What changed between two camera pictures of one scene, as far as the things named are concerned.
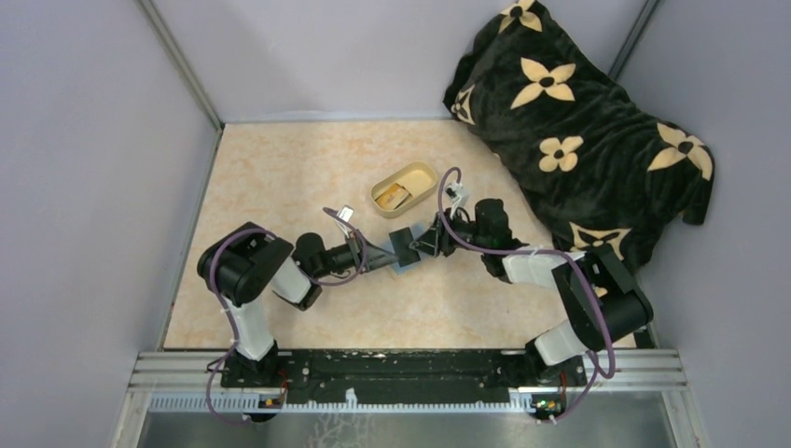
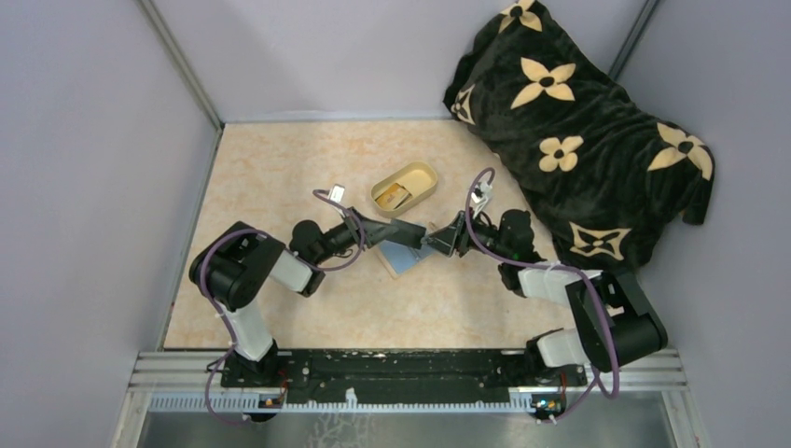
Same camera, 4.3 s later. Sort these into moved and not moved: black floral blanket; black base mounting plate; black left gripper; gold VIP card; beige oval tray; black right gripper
Moved: black right gripper; black left gripper
Not moved: gold VIP card; black floral blanket; beige oval tray; black base mounting plate
